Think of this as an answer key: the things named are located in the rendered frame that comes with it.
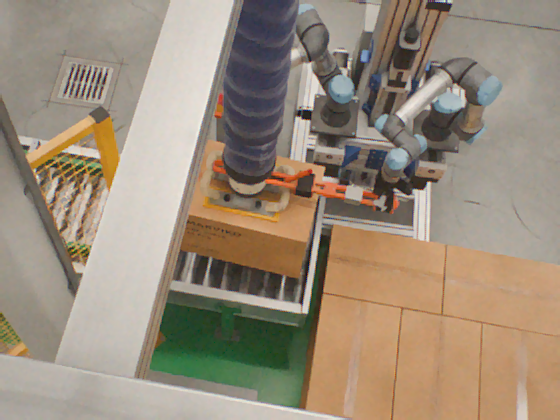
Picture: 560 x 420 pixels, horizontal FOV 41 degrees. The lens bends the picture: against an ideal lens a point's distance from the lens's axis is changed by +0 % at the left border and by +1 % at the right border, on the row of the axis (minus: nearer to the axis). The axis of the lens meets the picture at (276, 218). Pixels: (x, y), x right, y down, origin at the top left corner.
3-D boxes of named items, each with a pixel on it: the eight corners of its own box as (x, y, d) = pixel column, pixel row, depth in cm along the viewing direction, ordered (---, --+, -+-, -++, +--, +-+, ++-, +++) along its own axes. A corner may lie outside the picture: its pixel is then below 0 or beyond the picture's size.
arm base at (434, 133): (421, 114, 363) (426, 102, 354) (452, 118, 363) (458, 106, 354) (420, 139, 355) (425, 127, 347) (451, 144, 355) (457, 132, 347)
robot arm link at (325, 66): (325, 96, 353) (298, 35, 303) (312, 73, 359) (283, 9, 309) (348, 84, 352) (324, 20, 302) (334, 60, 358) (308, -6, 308)
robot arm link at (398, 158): (414, 155, 287) (399, 167, 284) (407, 169, 297) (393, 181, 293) (399, 142, 289) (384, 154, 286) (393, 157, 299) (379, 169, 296)
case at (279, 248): (177, 249, 358) (173, 210, 323) (200, 181, 377) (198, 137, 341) (298, 278, 355) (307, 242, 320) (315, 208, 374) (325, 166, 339)
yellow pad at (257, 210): (202, 206, 325) (201, 201, 320) (207, 187, 329) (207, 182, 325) (277, 223, 324) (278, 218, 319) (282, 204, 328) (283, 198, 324)
